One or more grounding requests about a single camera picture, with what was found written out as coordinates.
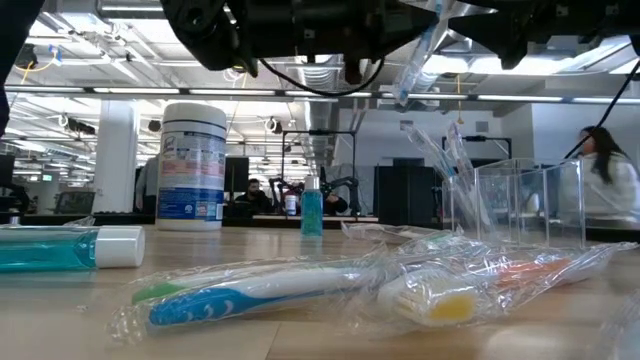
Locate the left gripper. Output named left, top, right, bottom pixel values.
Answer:
left=258, top=0, right=440, bottom=85

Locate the black monitor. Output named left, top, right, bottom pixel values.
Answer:
left=223, top=156, right=250, bottom=194
left=0, top=153, right=16, bottom=187

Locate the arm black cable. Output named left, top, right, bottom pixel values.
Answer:
left=258, top=55, right=386, bottom=99
left=564, top=59, right=640, bottom=161

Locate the teal mouthwash bottle white cap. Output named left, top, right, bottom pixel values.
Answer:
left=0, top=224, right=146, bottom=274
left=300, top=174, right=324, bottom=237

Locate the white round column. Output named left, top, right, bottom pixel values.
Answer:
left=92, top=99, right=140, bottom=216

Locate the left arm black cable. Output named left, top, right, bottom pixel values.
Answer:
left=258, top=55, right=386, bottom=99

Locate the dark red toothbrush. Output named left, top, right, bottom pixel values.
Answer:
left=391, top=0, right=451, bottom=107

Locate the black ceiling device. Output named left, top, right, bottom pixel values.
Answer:
left=13, top=42, right=39, bottom=71

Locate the long LED light bar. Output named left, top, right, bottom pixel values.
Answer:
left=0, top=84, right=640, bottom=106

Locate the black gantry frame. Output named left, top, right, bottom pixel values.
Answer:
left=462, top=134, right=513, bottom=169

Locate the silver ventilation duct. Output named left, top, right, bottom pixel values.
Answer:
left=294, top=54, right=351, bottom=169

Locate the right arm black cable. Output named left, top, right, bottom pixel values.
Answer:
left=564, top=59, right=640, bottom=161

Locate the black aluminium table frame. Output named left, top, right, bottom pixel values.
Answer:
left=0, top=212, right=640, bottom=245

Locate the black cabinet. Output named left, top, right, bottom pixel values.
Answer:
left=373, top=164, right=451, bottom=227

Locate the white disinfecting wipes canister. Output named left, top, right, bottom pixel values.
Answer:
left=155, top=102, right=229, bottom=232

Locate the clear acrylic organizer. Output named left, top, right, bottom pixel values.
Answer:
left=441, top=158, right=587, bottom=251

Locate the orange yellow toothbrush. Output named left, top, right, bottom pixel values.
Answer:
left=344, top=239, right=639, bottom=336

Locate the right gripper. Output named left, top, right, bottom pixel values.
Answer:
left=447, top=0, right=640, bottom=70

